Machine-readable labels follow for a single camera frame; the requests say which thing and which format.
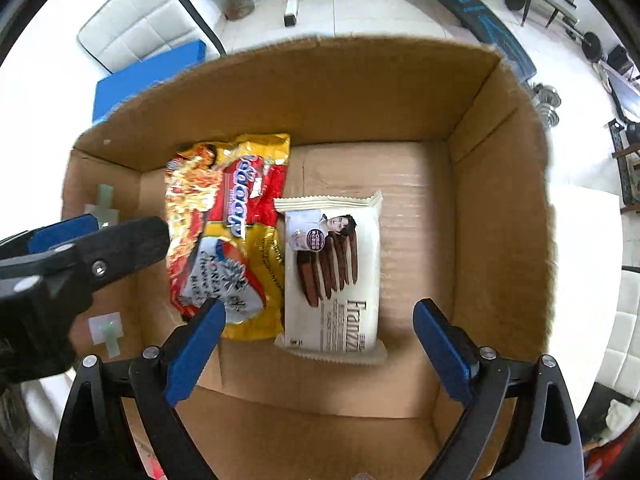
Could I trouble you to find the red yellow noodle packet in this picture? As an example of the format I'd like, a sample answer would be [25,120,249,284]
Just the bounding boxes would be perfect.
[165,133,290,341]

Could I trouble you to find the blue box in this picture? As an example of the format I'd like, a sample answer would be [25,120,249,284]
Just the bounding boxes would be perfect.
[92,40,206,122]

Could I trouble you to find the white Franzzi biscuit packet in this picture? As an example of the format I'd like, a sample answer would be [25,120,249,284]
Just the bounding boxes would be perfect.
[274,191,387,365]

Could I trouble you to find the white padded chair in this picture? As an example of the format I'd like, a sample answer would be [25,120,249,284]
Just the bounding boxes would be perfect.
[77,0,227,74]

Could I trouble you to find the black blue workout bench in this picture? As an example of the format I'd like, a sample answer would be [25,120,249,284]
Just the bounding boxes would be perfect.
[437,0,537,84]

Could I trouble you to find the black barbell weights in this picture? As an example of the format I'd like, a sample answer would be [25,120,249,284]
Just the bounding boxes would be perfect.
[503,0,603,63]

